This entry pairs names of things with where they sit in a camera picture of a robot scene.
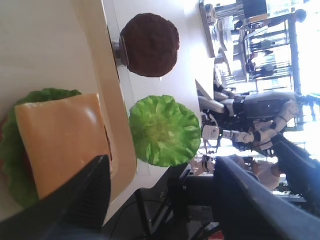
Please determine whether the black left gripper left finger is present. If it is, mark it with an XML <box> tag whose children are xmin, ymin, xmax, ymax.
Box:
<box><xmin>0</xmin><ymin>155</ymin><xmax>111</xmax><ymax>240</ymax></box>

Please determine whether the standing meat patty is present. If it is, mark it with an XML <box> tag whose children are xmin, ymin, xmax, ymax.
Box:
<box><xmin>120</xmin><ymin>13</ymin><xmax>180</xmax><ymax>78</ymax></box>

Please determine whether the white serving tray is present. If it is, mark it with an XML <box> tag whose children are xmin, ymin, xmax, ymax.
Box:
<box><xmin>0</xmin><ymin>0</ymin><xmax>137</xmax><ymax>220</ymax></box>

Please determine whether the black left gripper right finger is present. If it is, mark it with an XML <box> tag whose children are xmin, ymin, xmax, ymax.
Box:
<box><xmin>214</xmin><ymin>157</ymin><xmax>320</xmax><ymax>240</ymax></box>

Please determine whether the orange cheese slice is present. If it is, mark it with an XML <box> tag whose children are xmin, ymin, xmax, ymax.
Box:
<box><xmin>14</xmin><ymin>93</ymin><xmax>111</xmax><ymax>199</ymax></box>

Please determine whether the standing green lettuce leaf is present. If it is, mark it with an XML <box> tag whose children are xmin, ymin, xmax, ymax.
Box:
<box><xmin>128</xmin><ymin>95</ymin><xmax>201</xmax><ymax>167</ymax></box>

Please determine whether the white humanoid robot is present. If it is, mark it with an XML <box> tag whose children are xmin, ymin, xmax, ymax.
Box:
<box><xmin>198</xmin><ymin>76</ymin><xmax>306</xmax><ymax>156</ymax></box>

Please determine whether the green lettuce on burger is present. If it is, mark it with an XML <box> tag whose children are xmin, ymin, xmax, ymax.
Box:
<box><xmin>0</xmin><ymin>87</ymin><xmax>81</xmax><ymax>209</ymax></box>

